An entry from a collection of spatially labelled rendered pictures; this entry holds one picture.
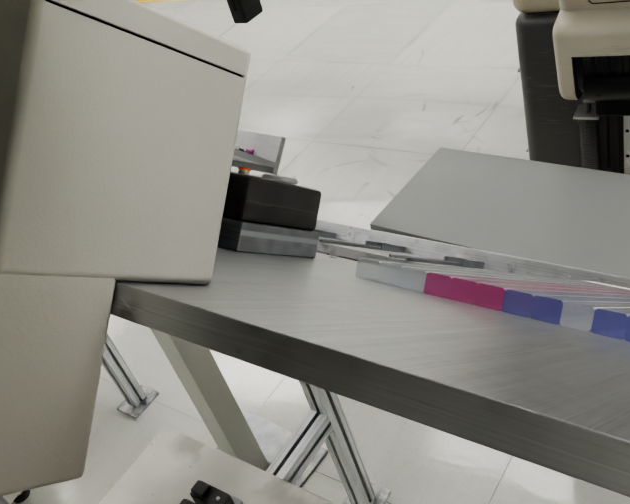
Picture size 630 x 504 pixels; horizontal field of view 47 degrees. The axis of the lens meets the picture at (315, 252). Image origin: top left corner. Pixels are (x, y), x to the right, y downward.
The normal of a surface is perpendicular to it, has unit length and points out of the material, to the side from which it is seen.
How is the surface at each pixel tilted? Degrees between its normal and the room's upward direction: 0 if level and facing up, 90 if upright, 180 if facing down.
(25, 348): 90
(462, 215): 0
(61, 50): 90
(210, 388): 90
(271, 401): 0
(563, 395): 43
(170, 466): 0
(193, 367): 90
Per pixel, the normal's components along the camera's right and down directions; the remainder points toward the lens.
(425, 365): 0.18, -0.98
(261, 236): 0.80, 0.18
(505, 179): -0.26, -0.76
